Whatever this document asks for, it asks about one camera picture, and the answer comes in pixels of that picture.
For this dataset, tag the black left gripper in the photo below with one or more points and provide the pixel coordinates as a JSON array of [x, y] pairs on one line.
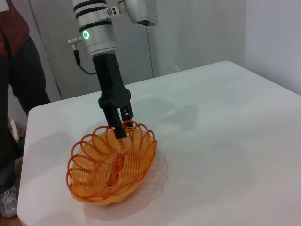
[[110, 82]]

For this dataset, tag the person in dark clothes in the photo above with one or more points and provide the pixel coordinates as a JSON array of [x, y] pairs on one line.
[[18, 70]]

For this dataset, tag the grey sneaker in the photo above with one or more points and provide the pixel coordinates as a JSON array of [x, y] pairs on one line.
[[8, 202]]

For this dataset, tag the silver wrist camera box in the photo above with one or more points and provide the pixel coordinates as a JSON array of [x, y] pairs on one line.
[[143, 10]]

